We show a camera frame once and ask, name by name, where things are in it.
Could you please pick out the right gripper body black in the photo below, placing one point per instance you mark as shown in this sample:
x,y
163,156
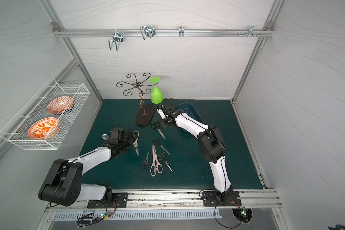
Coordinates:
x,y
165,123

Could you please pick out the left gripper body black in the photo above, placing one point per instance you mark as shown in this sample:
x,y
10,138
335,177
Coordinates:
x,y
131,139

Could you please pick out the pink handled scissors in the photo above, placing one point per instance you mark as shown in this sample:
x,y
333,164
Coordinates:
x,y
156,167

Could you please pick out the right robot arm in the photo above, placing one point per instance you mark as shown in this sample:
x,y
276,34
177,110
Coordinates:
x,y
211,145

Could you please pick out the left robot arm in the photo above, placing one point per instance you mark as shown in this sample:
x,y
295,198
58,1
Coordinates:
x,y
63,184

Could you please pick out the blue plastic storage box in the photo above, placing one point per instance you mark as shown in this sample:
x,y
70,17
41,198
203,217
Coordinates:
x,y
190,110

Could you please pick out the small black scissors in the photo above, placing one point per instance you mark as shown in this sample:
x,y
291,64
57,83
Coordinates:
x,y
145,165

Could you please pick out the white hello kitty spoon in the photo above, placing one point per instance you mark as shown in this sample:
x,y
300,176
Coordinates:
x,y
105,137

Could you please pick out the green plastic goblet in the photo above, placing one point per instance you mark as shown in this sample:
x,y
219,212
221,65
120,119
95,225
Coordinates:
x,y
156,93

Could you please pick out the copper cup holder stand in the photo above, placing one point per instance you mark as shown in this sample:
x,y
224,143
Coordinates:
x,y
146,111

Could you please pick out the green table mat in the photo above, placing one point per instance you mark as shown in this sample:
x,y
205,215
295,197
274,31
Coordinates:
x,y
190,170

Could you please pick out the orange patterned bowl upper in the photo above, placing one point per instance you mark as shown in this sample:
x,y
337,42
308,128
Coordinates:
x,y
61,105

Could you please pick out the orange patterned plate lower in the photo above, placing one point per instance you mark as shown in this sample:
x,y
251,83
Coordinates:
x,y
43,128

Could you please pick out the metal double hook middle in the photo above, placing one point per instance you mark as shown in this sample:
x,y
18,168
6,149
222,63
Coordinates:
x,y
147,31

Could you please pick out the metal double hook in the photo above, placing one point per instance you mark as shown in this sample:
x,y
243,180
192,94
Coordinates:
x,y
147,31
117,39

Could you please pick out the metal single hook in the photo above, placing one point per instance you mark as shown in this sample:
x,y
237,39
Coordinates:
x,y
181,31

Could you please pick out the metal double hook left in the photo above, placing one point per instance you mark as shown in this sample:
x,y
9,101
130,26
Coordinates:
x,y
117,39

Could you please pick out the white vent grille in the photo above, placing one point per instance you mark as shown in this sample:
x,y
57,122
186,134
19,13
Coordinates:
x,y
141,214

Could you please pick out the metal hook right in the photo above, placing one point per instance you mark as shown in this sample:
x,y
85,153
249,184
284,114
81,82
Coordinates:
x,y
251,33

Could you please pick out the cream handled kitchen scissors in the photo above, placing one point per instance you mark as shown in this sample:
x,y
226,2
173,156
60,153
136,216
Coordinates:
x,y
135,143

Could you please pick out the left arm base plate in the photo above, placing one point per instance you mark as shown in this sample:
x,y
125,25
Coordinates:
x,y
109,201

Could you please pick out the white wire basket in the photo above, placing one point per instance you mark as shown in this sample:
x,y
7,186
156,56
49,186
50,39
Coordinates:
x,y
16,129

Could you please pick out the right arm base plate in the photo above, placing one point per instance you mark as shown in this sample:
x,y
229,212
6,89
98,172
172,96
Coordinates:
x,y
216,199

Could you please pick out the aluminium top rail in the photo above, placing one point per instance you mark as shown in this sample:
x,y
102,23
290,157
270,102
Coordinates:
x,y
129,33

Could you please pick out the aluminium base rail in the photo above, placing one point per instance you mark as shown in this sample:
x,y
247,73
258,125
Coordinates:
x,y
193,199

